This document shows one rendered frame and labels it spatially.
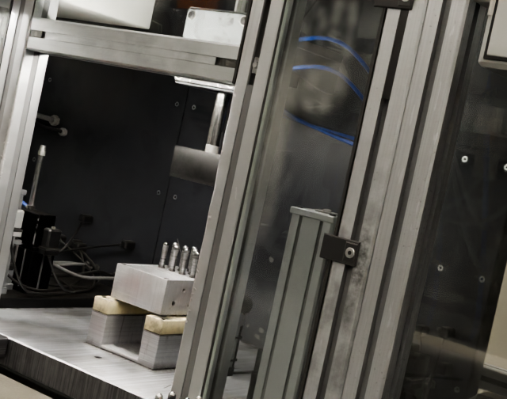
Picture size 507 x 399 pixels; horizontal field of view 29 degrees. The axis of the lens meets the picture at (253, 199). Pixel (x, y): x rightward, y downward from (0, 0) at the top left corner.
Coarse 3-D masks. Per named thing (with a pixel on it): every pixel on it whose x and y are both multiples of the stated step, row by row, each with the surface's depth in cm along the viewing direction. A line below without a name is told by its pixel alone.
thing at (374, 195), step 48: (384, 48) 102; (384, 96) 101; (384, 144) 101; (384, 192) 100; (48, 240) 154; (48, 288) 164; (96, 288) 173; (336, 288) 103; (336, 336) 103; (336, 384) 102
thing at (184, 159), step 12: (216, 96) 140; (228, 96) 140; (216, 108) 140; (216, 120) 140; (216, 132) 140; (216, 144) 140; (180, 156) 141; (192, 156) 139; (204, 156) 138; (216, 156) 137; (180, 168) 140; (192, 168) 139; (204, 168) 138; (216, 168) 136; (192, 180) 139; (204, 180) 138
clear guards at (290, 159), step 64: (0, 0) 139; (64, 0) 131; (128, 0) 124; (192, 0) 118; (320, 0) 107; (0, 64) 138; (128, 64) 123; (192, 64) 117; (320, 64) 106; (320, 128) 106; (256, 192) 110; (320, 192) 105; (256, 256) 109; (256, 320) 108; (256, 384) 108
